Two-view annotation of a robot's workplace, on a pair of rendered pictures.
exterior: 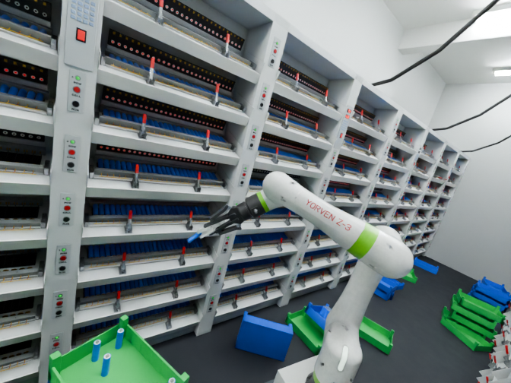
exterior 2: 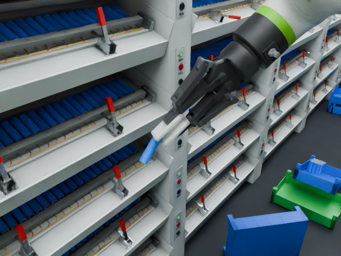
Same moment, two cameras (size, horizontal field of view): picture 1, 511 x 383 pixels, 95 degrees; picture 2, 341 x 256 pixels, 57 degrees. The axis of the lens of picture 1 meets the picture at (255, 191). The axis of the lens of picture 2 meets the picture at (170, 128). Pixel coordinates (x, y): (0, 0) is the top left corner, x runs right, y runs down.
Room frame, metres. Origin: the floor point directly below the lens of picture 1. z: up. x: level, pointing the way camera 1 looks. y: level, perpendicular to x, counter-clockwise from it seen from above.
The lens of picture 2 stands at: (0.39, 0.26, 1.10)
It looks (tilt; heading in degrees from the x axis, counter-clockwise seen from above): 29 degrees down; 350
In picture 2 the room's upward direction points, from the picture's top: straight up
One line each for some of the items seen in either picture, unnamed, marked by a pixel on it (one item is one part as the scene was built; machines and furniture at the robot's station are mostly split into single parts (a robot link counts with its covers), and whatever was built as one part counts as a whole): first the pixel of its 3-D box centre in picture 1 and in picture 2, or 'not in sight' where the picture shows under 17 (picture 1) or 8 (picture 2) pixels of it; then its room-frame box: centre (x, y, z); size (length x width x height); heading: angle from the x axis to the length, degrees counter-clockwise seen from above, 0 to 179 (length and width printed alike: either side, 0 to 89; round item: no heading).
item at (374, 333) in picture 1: (370, 329); not in sight; (1.58, -1.13, 0.04); 0.30 x 0.20 x 0.08; 58
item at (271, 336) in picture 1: (263, 336); (264, 235); (1.19, -0.27, 0.10); 0.30 x 0.08 x 0.20; 89
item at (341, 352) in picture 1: (338, 359); not in sight; (0.72, -0.45, 0.52); 0.16 x 0.13 x 0.19; 161
